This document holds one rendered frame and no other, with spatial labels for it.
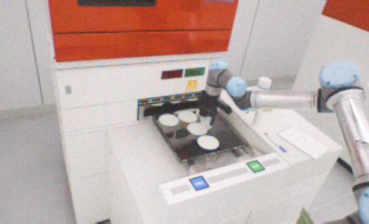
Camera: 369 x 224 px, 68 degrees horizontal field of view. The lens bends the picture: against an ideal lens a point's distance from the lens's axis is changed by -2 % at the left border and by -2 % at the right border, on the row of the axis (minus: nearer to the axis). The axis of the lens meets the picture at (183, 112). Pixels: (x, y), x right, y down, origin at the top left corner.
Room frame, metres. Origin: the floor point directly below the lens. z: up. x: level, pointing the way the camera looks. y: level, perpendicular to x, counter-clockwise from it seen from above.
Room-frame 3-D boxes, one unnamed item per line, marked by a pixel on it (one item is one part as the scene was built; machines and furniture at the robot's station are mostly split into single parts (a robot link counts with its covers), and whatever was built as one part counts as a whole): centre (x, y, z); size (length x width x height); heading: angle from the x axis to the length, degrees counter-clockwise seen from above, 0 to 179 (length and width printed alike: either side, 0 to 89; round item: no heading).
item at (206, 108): (1.12, -0.11, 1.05); 0.09 x 0.08 x 0.12; 95
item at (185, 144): (1.11, -0.08, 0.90); 0.34 x 0.34 x 0.01; 31
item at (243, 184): (0.77, -0.21, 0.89); 0.55 x 0.09 x 0.14; 121
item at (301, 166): (1.23, -0.46, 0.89); 0.62 x 0.35 x 0.14; 31
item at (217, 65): (1.11, -0.12, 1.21); 0.09 x 0.08 x 0.11; 37
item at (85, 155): (1.50, 0.37, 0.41); 0.82 x 0.71 x 0.82; 121
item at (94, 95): (1.21, 0.20, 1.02); 0.82 x 0.03 x 0.40; 121
